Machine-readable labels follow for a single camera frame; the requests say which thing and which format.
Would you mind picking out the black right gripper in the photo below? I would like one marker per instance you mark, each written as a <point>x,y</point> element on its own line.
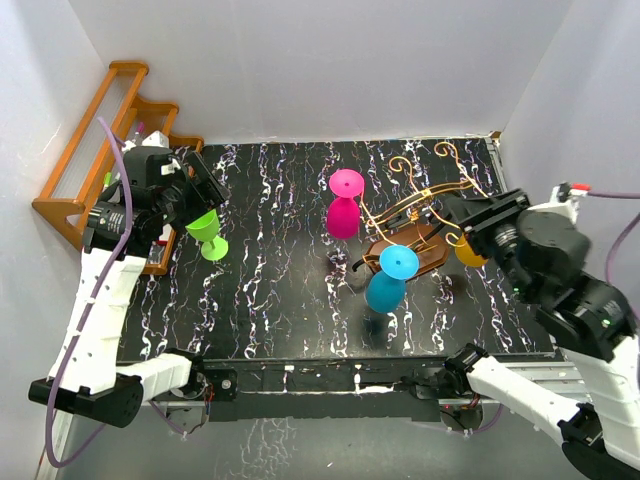
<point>476,213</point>

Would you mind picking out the aluminium frame rail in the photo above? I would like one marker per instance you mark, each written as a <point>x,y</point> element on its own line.
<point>351,388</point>

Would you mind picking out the green wine glass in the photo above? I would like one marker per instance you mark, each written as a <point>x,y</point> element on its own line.
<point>206,230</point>

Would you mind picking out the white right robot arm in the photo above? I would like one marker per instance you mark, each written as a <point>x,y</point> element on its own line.
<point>595,328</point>

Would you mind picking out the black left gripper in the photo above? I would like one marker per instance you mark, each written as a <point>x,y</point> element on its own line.
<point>209,189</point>

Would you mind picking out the orange wine glass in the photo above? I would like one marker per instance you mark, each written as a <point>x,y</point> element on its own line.
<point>466,255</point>

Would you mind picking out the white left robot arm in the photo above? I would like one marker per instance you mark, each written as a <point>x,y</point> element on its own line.
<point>85,380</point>

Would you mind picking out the pink capped marker pen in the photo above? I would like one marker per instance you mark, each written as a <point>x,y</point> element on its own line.
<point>138,135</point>

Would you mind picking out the wooden tiered shelf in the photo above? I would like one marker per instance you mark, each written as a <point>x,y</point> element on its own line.
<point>76,180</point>

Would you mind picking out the blue wine glass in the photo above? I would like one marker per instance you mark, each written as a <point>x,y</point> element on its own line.
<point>387,288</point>

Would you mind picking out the gold wire wine glass rack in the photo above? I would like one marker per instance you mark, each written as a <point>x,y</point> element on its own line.
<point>414,221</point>

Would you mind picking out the pink wine glass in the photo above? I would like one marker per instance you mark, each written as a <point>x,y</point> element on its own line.
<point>343,217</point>

